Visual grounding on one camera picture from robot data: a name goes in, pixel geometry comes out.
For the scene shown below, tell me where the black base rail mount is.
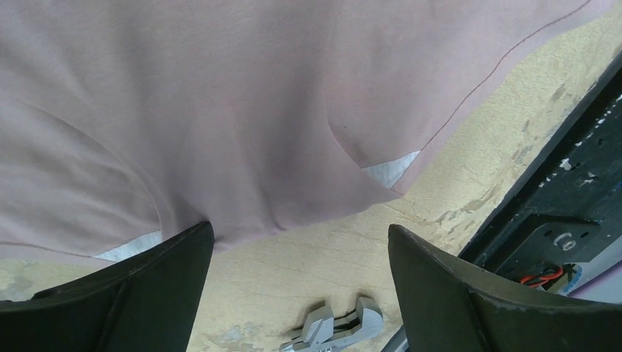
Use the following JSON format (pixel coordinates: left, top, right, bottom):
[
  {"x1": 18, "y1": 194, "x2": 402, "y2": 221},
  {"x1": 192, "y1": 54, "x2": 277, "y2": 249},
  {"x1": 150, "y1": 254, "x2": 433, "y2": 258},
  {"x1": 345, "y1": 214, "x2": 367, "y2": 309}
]
[{"x1": 381, "y1": 53, "x2": 622, "y2": 352}]

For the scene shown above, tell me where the pink and white underwear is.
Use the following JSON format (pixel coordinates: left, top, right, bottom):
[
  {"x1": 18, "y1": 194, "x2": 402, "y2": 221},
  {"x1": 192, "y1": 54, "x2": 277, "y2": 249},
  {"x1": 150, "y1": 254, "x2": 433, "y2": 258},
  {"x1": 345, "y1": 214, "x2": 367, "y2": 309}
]
[{"x1": 1, "y1": 1, "x2": 612, "y2": 265}]

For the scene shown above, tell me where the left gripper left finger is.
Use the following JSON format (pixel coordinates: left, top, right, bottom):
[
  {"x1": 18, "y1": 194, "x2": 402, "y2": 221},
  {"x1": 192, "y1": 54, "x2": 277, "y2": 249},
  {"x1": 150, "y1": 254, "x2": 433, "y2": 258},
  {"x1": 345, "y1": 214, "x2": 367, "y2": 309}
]
[{"x1": 1, "y1": 222, "x2": 214, "y2": 351}]

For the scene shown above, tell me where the adjustable wrench red handle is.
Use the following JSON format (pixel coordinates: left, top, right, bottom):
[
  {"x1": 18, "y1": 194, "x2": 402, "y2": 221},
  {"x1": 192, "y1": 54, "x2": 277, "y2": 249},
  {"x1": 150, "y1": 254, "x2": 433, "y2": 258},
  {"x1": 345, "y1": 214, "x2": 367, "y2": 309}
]
[{"x1": 279, "y1": 296, "x2": 384, "y2": 352}]

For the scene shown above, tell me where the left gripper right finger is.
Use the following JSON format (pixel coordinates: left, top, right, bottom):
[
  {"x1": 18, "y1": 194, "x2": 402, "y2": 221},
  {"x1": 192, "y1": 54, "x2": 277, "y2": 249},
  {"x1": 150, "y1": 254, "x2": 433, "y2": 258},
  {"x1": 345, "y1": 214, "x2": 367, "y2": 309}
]
[{"x1": 388, "y1": 224, "x2": 621, "y2": 351}]

